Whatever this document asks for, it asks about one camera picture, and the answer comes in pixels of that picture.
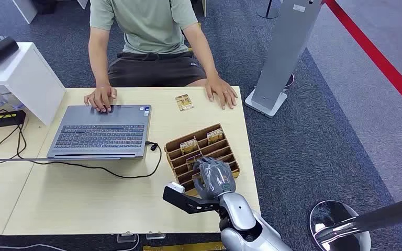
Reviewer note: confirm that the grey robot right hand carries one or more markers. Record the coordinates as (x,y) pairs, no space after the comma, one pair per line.
(215,178)

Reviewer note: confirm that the person's left hand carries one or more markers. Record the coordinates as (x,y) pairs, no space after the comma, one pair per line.
(221,91)

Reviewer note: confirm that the person's right hand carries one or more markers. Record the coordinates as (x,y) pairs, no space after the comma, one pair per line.
(101,98)

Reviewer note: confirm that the person's left forearm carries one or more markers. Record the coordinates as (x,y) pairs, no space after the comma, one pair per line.
(206,59)

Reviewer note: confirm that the person's right forearm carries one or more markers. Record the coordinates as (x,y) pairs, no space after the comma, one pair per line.
(100,65)

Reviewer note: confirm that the brown wooden card holder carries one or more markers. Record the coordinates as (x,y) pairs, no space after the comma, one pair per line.
(204,152)

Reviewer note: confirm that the hotel key card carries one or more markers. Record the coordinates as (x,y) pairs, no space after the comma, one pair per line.
(184,102)
(189,145)
(215,135)

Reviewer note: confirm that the person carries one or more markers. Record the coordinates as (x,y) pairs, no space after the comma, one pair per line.
(152,27)

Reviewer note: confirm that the grey laptop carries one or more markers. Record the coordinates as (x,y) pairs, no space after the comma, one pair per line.
(100,135)

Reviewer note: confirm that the yellow strip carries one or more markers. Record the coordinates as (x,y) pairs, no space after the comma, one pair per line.
(183,247)

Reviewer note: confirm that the grey kiosk stand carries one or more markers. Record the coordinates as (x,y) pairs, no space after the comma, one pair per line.
(284,48)

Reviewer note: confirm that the white box cabinet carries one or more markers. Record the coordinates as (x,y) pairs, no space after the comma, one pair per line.
(24,74)

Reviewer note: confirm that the clear table clamp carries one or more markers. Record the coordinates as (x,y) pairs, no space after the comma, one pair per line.
(155,236)
(126,238)

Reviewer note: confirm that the dark round stanchion base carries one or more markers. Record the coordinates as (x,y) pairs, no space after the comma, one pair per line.
(267,13)

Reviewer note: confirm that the black power adapter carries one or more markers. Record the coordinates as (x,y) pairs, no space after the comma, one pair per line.
(6,119)

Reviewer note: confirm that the white furniture panel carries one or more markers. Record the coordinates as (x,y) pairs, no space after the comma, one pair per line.
(26,9)

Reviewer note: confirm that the chrome stanchion base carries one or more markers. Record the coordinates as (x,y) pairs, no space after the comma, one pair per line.
(329,214)

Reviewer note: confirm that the red barrier belt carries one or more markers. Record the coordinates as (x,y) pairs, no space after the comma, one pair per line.
(378,59)

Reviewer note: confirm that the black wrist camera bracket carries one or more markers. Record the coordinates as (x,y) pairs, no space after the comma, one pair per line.
(187,202)

